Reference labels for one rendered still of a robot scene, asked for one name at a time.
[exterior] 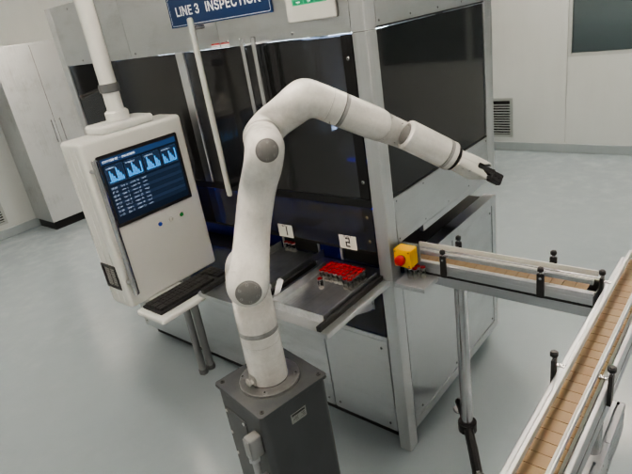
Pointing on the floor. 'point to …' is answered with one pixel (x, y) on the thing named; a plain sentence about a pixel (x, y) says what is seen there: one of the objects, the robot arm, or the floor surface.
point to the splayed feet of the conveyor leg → (469, 439)
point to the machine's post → (384, 218)
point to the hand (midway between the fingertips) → (495, 178)
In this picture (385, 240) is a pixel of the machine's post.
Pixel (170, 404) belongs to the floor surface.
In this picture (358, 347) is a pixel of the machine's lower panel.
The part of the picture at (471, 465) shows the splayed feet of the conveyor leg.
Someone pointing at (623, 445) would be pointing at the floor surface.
